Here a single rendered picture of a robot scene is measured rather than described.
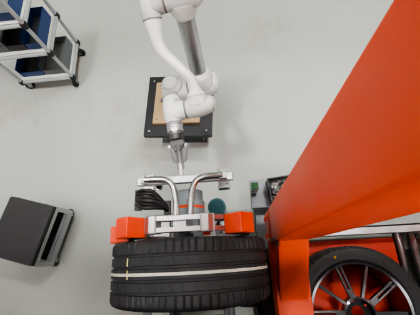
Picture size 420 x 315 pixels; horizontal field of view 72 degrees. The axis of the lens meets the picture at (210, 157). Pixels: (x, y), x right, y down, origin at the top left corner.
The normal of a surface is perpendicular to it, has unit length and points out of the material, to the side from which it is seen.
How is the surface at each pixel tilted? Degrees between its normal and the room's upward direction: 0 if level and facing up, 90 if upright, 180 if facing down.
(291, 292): 36
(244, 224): 45
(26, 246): 0
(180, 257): 4
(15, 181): 0
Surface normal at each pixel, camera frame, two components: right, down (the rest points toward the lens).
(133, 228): 0.76, -0.25
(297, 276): -0.05, 0.30
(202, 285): 0.17, -0.33
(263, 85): -0.10, -0.32
